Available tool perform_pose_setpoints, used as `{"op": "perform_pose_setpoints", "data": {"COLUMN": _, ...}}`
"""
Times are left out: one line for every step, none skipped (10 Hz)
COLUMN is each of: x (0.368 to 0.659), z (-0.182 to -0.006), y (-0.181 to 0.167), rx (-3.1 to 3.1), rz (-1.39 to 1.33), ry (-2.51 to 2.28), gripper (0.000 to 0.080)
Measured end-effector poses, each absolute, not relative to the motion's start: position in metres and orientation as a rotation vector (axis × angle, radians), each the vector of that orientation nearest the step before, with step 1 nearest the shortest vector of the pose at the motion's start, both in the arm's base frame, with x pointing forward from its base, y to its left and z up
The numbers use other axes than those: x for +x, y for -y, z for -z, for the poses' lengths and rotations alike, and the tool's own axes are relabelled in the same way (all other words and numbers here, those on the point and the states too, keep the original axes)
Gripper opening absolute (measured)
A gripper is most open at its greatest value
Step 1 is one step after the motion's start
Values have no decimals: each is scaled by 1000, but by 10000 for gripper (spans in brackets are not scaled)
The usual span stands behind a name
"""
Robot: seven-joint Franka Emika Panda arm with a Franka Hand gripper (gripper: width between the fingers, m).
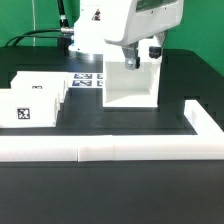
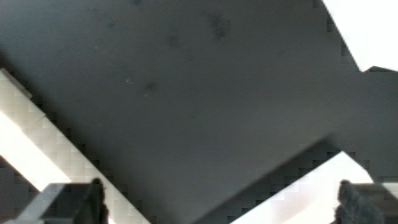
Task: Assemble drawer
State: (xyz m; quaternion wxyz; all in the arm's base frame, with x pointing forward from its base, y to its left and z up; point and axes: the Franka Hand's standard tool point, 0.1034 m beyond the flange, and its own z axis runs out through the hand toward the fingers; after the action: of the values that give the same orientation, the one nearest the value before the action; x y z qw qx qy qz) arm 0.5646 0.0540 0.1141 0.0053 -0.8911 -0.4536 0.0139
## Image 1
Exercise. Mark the white marker tag plate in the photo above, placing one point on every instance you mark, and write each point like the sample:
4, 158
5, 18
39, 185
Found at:
85, 80

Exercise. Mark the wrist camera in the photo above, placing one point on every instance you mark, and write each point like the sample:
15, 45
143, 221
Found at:
155, 52

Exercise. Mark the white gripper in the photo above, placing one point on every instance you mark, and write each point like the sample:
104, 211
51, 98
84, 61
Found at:
127, 21

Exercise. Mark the white drawer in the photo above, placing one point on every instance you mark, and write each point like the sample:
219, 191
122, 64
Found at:
26, 109
42, 80

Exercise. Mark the white front drawer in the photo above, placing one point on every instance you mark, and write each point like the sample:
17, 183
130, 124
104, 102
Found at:
26, 109

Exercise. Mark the white drawer box frame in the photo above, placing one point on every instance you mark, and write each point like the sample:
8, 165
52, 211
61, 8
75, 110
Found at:
124, 88

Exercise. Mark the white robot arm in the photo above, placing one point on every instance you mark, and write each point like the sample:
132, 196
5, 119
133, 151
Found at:
88, 35

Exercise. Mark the white L-shaped fence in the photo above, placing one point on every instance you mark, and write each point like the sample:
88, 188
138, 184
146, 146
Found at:
206, 144

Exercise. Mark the white rear drawer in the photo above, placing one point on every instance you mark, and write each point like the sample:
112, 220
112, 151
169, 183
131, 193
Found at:
42, 80

